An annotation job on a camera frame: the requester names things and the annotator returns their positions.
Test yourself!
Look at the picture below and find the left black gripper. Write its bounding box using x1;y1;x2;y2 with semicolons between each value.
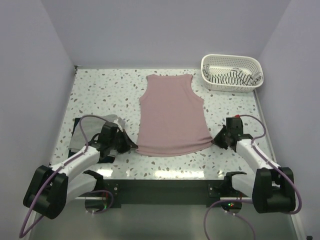
108;128;138;154

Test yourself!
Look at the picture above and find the pink tank top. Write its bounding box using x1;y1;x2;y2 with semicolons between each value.
136;74;213;157

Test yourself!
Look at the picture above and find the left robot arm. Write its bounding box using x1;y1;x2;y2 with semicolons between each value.
23;121;138;219

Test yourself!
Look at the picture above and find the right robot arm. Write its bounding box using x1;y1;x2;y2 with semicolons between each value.
212;115;302;215

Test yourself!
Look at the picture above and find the navy folded tank top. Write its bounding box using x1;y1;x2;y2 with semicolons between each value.
68;117;105;158

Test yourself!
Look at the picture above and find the grey folded tank top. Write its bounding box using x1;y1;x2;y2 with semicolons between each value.
68;114;126;153

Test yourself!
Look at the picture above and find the striped tank top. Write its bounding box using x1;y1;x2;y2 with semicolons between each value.
202;64;263;87

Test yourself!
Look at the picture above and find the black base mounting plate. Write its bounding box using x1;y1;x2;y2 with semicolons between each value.
84;177;243;214

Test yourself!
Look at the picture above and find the white plastic basket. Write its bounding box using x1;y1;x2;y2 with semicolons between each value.
200;54;264;93

